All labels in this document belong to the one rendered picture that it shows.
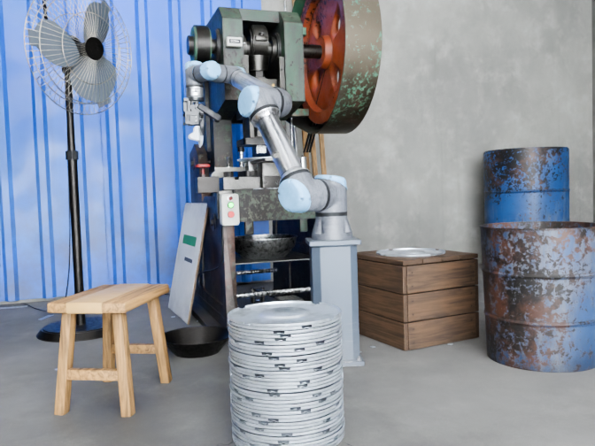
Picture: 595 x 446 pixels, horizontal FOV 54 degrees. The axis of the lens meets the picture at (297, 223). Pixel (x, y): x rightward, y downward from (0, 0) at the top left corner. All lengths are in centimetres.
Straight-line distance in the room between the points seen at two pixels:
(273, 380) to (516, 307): 101
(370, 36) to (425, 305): 121
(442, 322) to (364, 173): 215
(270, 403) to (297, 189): 79
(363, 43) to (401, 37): 196
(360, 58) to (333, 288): 112
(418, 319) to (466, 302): 25
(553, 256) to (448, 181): 273
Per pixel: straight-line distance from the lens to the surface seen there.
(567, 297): 212
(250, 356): 142
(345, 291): 209
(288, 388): 142
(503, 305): 215
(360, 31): 273
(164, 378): 207
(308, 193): 198
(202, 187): 257
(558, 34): 556
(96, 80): 295
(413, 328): 234
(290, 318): 146
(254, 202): 264
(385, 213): 446
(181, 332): 253
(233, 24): 284
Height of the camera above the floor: 62
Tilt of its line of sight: 3 degrees down
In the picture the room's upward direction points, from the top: 2 degrees counter-clockwise
